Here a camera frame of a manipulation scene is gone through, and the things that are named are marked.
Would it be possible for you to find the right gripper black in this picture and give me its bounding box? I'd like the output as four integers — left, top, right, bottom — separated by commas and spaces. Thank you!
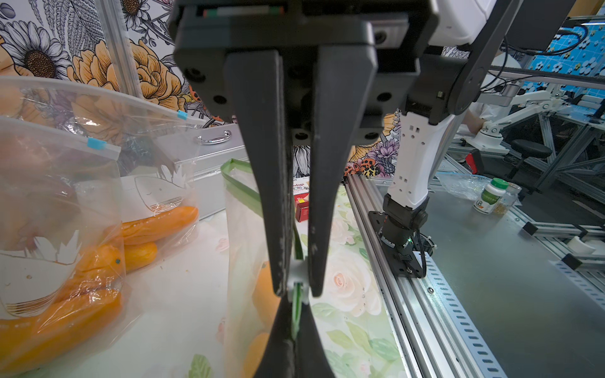
168, 1, 438, 297

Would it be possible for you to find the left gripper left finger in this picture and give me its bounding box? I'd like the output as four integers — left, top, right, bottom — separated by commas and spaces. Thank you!
254, 297, 296, 378

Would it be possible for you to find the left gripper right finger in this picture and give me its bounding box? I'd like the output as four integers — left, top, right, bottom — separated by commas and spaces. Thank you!
295, 303, 335, 378

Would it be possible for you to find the orange mango bottom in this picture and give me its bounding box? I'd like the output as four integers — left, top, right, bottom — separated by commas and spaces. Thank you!
252, 261, 280, 329

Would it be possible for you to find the clear zip-top bag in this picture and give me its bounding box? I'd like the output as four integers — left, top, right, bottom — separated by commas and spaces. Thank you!
221, 159, 309, 377
0, 115, 126, 376
1, 77, 203, 256

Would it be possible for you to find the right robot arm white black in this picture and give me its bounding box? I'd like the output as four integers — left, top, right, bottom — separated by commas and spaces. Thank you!
168, 1, 573, 297

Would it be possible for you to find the red small packet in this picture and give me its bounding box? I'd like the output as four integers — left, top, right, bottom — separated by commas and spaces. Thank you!
293, 177, 310, 222

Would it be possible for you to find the silver metal case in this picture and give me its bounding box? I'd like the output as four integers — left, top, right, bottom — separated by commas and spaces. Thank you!
154, 124, 248, 219

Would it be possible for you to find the white green pill bottle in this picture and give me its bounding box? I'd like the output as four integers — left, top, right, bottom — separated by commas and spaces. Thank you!
474, 178, 509, 214

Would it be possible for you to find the black round stool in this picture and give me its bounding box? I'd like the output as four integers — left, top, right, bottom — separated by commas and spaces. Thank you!
505, 140, 553, 181

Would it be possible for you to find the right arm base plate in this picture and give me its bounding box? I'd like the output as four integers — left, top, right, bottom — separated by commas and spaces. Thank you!
368, 211, 436, 279

